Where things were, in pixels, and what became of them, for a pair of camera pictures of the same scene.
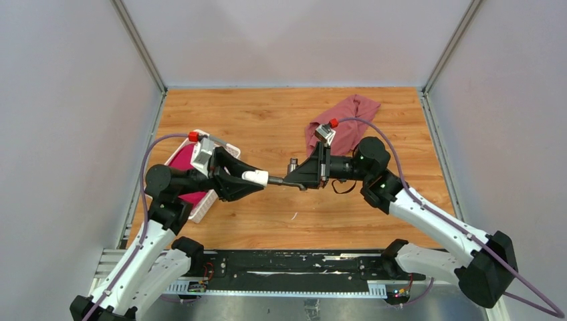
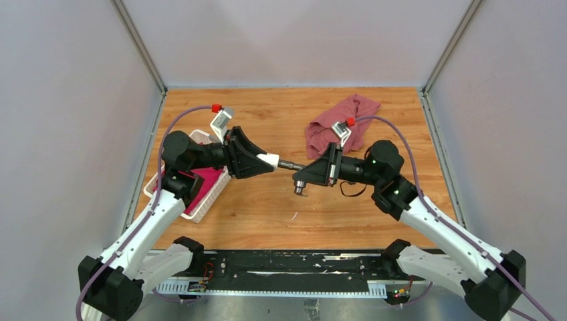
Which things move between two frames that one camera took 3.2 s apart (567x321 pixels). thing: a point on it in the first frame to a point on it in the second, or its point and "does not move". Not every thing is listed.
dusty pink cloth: [348, 134] does not move
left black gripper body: [212, 172] to [233, 154]
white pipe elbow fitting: [258, 176] to [271, 159]
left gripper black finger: [229, 166] to [237, 133]
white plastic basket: [210, 195] does not move
